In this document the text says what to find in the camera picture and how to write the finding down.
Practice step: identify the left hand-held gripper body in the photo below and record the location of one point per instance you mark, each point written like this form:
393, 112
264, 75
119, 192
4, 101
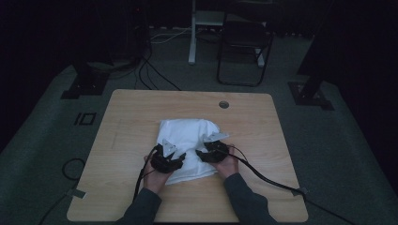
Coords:
164, 162

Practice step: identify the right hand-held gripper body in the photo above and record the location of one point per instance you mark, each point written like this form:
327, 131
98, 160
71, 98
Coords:
216, 151

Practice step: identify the white skirt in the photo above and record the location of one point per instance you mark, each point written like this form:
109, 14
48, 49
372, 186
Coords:
187, 137

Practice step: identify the person's right hand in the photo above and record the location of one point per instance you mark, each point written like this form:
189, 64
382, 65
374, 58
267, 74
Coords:
228, 165

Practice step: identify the person's left hand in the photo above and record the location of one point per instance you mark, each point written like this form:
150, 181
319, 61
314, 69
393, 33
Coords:
156, 179

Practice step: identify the grey tape piece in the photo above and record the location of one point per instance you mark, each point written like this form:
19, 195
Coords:
76, 193
301, 191

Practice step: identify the black stand base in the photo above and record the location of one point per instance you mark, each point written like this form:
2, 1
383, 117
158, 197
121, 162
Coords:
86, 84
308, 97

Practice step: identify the black folding chair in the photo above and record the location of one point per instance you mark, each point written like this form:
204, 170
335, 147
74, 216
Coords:
244, 37

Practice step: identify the white desk frame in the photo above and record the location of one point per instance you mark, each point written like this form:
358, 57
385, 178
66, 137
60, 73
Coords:
192, 37

